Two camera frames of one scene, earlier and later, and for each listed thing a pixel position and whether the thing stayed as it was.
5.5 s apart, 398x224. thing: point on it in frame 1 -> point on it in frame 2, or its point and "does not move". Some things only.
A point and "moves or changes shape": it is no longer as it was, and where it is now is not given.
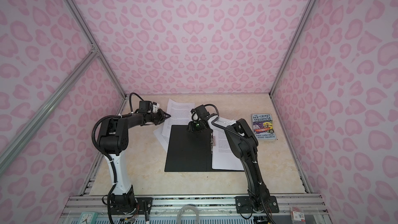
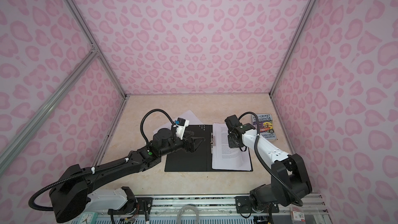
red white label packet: [297, 216] does not move
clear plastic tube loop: [196, 211] does not move
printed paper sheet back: [181, 114] -> [226, 158]
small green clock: [88, 218] does not move
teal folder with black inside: [188, 151] does not move
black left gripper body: [155, 117] -> [176, 145]
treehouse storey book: [263, 126] does not move
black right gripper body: [197, 127] -> [231, 142]
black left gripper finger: [164, 114] -> [198, 139]
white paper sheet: [163, 140] moves or changes shape
